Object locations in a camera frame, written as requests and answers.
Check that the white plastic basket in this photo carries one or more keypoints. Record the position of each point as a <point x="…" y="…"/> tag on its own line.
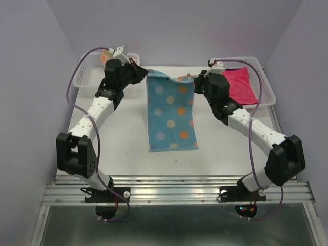
<point x="268" y="97"/>
<point x="91" y="72"/>

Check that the white right plastic basket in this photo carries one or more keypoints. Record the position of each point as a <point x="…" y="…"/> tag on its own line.
<point x="268" y="97"/>

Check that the light blue patterned towel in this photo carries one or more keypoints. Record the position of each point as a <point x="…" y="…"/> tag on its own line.
<point x="170" y="121"/>

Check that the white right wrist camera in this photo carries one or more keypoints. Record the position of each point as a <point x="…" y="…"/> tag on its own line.
<point x="216" y="66"/>

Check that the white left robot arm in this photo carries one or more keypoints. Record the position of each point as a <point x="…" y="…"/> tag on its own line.
<point x="75" y="152"/>

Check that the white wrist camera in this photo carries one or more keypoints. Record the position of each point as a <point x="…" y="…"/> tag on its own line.
<point x="120" y="54"/>
<point x="216" y="66"/>

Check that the aluminium mounting rail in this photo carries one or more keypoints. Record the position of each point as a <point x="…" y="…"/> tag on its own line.
<point x="171" y="190"/>

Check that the purple towel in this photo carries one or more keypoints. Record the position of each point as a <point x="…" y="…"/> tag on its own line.
<point x="231" y="69"/>

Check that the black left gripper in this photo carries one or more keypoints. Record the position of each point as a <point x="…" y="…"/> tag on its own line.
<point x="140" y="73"/>

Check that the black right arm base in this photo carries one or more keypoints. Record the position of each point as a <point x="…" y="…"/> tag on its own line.
<point x="245" y="201"/>

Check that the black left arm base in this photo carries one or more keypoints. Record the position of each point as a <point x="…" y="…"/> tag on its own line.
<point x="111" y="206"/>

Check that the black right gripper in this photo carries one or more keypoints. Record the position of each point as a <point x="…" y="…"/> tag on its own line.
<point x="199" y="80"/>

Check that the white left plastic basket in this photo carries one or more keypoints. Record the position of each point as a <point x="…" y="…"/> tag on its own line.
<point x="91" y="72"/>

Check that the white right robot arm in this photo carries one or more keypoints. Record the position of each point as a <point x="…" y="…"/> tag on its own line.
<point x="285" y="154"/>

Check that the pink towel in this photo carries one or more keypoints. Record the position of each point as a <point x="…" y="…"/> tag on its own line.
<point x="240" y="89"/>

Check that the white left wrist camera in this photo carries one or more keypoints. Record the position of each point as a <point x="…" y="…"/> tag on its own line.
<point x="120" y="54"/>

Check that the orange dotted patterned towel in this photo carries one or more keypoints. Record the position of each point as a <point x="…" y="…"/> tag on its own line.
<point x="104" y="57"/>

